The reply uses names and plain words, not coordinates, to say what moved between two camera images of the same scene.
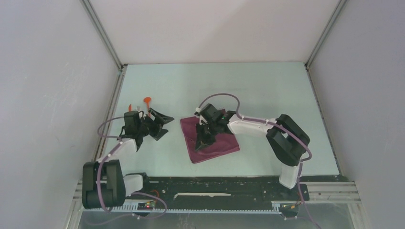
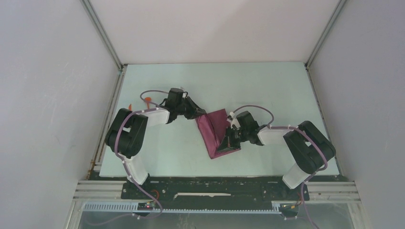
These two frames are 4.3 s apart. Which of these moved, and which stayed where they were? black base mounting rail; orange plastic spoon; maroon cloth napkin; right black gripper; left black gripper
Moved: right black gripper; left black gripper; maroon cloth napkin
Stayed: orange plastic spoon; black base mounting rail
